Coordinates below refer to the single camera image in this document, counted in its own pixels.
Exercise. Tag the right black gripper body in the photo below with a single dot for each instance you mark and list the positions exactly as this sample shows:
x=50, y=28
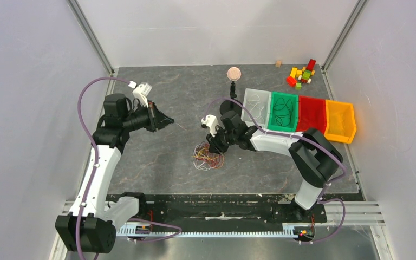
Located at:
x=216, y=142

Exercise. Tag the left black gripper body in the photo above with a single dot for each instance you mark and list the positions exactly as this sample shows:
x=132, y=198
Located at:
x=153, y=125

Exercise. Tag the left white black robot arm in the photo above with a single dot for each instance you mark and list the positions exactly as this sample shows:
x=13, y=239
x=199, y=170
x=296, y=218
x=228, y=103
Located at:
x=91, y=226

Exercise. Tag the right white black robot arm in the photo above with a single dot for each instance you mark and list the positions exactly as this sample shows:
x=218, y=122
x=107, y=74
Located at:
x=314, y=156

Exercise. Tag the white plastic bin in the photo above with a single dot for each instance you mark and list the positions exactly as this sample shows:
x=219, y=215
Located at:
x=258, y=103

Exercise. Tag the black stand with pink ball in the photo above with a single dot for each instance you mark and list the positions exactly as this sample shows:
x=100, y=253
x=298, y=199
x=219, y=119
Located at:
x=233, y=74

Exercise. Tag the green plastic bin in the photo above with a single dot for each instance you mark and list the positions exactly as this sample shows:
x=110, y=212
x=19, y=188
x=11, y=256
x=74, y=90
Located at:
x=283, y=112

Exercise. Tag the red plastic bin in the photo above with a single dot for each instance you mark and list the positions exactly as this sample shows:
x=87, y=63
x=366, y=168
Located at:
x=311, y=113

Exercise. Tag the small wooden cube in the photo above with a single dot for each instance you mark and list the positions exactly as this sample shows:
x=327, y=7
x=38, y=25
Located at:
x=278, y=63

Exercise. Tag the pile of coloured toy blocks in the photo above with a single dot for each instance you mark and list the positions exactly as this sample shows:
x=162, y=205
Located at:
x=299, y=77

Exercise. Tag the orange plastic bin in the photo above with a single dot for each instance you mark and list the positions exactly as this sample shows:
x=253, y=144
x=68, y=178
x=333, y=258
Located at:
x=341, y=124

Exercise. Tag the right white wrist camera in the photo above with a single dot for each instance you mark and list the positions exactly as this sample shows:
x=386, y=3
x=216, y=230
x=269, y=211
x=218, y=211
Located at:
x=211, y=122

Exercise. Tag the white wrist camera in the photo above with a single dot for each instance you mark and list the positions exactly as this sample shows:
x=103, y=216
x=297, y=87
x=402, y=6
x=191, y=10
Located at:
x=140, y=92
x=211, y=122

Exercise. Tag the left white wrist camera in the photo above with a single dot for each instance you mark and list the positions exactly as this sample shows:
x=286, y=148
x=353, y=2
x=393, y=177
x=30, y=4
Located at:
x=140, y=92

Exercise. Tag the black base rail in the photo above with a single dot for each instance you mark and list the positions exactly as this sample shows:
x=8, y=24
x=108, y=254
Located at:
x=223, y=213

